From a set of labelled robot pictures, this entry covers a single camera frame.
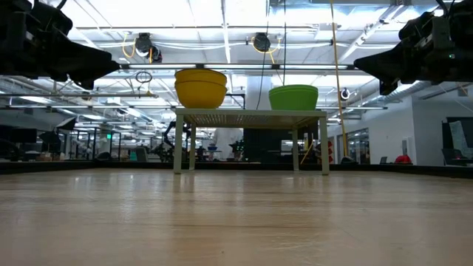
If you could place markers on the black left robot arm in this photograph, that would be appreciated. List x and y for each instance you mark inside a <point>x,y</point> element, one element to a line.
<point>9,44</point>

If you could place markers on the person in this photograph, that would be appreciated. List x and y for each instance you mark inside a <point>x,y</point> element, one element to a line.
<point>227,138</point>

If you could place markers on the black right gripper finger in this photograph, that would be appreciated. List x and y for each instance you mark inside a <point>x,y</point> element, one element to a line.
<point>367,66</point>
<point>399,63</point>

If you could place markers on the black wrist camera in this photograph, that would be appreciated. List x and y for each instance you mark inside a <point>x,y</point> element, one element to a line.
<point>51,18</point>
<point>414,31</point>

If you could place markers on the dark desk monitor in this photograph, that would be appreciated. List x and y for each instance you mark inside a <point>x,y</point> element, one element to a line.
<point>18,134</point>

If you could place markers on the pale green perforated metal shelf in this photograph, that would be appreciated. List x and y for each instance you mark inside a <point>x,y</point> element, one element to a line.
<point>251,112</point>

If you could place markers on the thin black metal bracket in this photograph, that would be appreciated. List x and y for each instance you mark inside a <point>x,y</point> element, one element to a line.
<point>238,94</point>

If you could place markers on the yellow patterned mini bowl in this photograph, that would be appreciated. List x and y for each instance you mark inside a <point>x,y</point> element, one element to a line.
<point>201,75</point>
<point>201,97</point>

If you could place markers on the small round ceiling reel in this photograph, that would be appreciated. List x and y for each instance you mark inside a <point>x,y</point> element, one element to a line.
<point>344,93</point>

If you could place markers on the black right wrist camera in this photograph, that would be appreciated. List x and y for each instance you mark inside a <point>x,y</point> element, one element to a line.
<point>414,31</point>

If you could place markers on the red bundle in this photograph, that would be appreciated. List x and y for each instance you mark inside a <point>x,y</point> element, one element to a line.
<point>403,159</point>

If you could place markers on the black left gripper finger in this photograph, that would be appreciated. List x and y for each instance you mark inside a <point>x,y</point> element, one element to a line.
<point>111,68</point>
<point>77,61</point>

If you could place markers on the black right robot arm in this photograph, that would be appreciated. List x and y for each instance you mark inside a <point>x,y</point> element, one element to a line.
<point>465,37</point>

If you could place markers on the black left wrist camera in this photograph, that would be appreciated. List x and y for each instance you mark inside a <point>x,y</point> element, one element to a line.
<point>51,18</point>

